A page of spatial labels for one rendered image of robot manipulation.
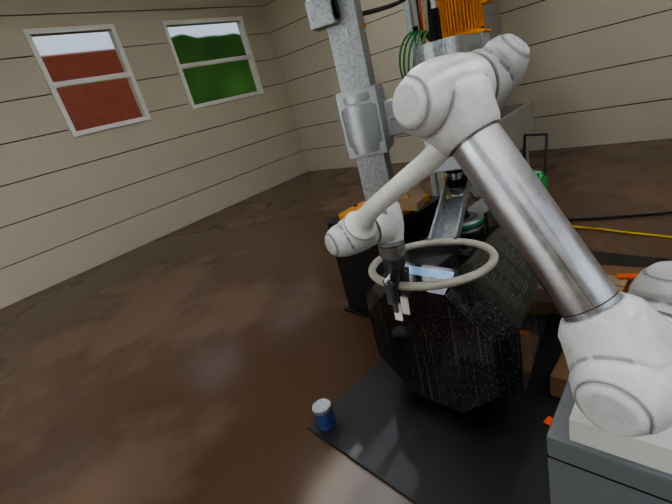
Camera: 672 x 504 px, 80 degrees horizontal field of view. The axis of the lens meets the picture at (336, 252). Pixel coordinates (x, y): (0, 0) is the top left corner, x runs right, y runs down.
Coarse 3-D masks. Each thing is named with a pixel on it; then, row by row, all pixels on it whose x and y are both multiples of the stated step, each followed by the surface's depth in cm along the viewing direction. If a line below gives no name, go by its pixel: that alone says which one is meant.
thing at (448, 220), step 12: (468, 180) 197; (444, 192) 199; (468, 192) 196; (444, 204) 197; (456, 204) 193; (444, 216) 189; (456, 216) 186; (432, 228) 178; (444, 228) 182; (456, 228) 172
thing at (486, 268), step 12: (432, 240) 175; (444, 240) 172; (456, 240) 169; (468, 240) 165; (492, 252) 147; (372, 264) 160; (492, 264) 138; (372, 276) 150; (468, 276) 132; (480, 276) 134; (408, 288) 136; (420, 288) 134; (432, 288) 133
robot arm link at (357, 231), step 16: (416, 160) 105; (432, 160) 103; (400, 176) 107; (416, 176) 106; (384, 192) 109; (400, 192) 108; (368, 208) 112; (384, 208) 111; (336, 224) 122; (352, 224) 117; (368, 224) 115; (336, 240) 118; (352, 240) 118; (368, 240) 119; (336, 256) 122
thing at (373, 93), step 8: (360, 88) 241; (368, 88) 239; (376, 88) 240; (336, 96) 246; (344, 96) 245; (352, 96) 241; (360, 96) 241; (368, 96) 241; (376, 96) 240; (384, 96) 262; (344, 104) 247; (352, 104) 246; (360, 104) 244; (376, 104) 242; (344, 128) 253; (344, 136) 256; (384, 136) 249; (376, 144) 251; (384, 144) 251; (392, 144) 260; (352, 152) 258; (360, 152) 255; (368, 152) 254; (376, 152) 254; (384, 152) 253
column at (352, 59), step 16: (352, 0) 225; (352, 16) 228; (336, 32) 234; (352, 32) 232; (336, 48) 238; (352, 48) 236; (368, 48) 248; (336, 64) 242; (352, 64) 239; (368, 64) 243; (352, 80) 243; (368, 80) 241; (368, 160) 261; (384, 160) 259; (368, 176) 266; (384, 176) 263; (368, 192) 271
